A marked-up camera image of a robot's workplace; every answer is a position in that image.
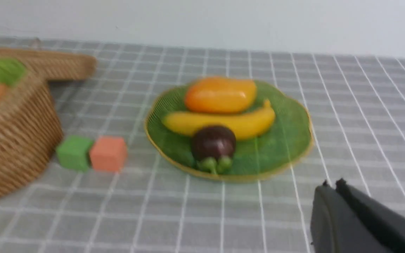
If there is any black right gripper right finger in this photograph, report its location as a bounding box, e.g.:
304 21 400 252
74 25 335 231
335 178 405 253

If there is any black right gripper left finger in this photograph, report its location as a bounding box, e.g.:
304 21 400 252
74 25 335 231
310 180 393 253

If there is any yellow banana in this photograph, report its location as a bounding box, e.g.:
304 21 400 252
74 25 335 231
162 99 276 140

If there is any dark purple mangosteen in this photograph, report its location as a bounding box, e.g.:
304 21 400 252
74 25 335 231
190 125 237 175

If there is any orange mango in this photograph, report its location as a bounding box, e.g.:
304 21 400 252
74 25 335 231
184 76 258 114

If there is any green glass leaf plate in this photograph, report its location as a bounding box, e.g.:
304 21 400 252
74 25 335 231
143 80 313 182

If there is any grey checked tablecloth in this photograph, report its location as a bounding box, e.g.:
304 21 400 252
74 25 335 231
0 38 405 253

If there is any orange foam cube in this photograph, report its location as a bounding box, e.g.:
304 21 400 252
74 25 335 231
89 136 128 173

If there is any green foam cube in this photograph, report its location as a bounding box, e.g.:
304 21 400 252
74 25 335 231
55 136 94 171

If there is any woven rattan basket lid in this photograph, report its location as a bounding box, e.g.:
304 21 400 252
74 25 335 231
11 38 97 81

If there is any woven rattan basket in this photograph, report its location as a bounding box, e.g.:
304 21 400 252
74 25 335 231
0 48 74 197

